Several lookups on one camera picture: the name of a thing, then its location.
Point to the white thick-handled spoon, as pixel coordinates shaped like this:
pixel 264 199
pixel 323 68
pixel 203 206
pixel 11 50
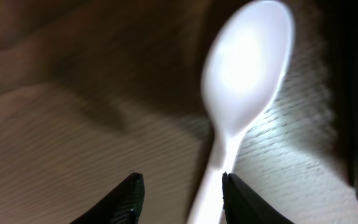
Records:
pixel 242 74

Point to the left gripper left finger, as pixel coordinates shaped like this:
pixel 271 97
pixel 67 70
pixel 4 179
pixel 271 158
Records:
pixel 122 205

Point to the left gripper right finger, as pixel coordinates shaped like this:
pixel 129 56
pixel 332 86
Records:
pixel 242 205

